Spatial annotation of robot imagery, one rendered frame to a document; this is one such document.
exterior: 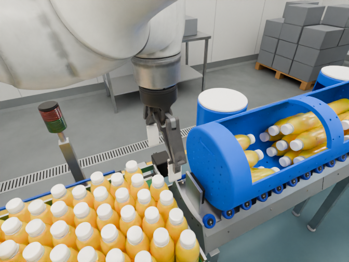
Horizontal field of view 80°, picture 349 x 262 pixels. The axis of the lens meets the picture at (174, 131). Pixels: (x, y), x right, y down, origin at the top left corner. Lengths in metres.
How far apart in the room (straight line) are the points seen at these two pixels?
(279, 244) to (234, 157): 1.38
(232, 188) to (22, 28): 0.54
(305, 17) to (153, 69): 3.88
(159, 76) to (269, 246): 1.67
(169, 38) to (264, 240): 1.71
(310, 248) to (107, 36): 1.93
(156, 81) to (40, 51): 0.21
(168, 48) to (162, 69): 0.04
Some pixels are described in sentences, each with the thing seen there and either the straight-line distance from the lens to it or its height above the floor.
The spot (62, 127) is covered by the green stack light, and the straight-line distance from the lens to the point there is 0.85.
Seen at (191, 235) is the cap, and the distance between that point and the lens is 0.58.
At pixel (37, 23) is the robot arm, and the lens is 0.21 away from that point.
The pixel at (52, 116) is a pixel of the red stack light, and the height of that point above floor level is 1.23.
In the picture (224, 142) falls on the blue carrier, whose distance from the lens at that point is 0.59.
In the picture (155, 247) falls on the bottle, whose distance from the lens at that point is 0.60.
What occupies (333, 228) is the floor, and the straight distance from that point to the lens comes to 2.17.
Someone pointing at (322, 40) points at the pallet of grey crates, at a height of 0.80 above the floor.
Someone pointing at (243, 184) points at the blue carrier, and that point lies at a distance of 0.61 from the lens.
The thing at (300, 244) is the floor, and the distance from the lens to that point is 1.97.
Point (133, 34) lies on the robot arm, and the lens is 0.21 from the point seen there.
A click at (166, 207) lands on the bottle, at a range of 0.66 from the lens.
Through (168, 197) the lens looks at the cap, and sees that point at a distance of 0.64.
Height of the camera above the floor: 1.60
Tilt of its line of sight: 37 degrees down
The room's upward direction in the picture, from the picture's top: 1 degrees counter-clockwise
